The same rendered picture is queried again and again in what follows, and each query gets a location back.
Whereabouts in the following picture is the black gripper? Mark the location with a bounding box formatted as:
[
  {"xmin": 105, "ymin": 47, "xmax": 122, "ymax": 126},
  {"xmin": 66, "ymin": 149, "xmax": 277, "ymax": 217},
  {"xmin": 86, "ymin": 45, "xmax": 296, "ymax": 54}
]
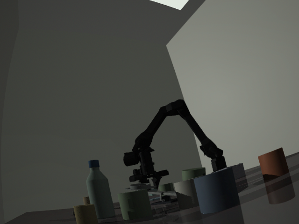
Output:
[{"xmin": 129, "ymin": 161, "xmax": 169, "ymax": 189}]

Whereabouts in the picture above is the brown cylinder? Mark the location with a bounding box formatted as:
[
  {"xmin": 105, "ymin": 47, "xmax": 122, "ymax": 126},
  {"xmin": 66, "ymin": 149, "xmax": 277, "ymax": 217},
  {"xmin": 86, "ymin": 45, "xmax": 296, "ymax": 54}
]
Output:
[{"xmin": 258, "ymin": 147, "xmax": 289, "ymax": 180}]

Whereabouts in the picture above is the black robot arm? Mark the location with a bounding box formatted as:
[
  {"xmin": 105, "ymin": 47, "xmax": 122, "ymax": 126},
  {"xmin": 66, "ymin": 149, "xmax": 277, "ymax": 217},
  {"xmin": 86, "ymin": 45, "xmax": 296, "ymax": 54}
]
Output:
[{"xmin": 123, "ymin": 99, "xmax": 227, "ymax": 172}]

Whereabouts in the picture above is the grey-green bottle with blue cap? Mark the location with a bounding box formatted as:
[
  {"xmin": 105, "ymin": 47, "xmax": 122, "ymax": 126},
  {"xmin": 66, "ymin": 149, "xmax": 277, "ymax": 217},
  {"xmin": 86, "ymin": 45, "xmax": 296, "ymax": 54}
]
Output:
[{"xmin": 86, "ymin": 160, "xmax": 115, "ymax": 219}]

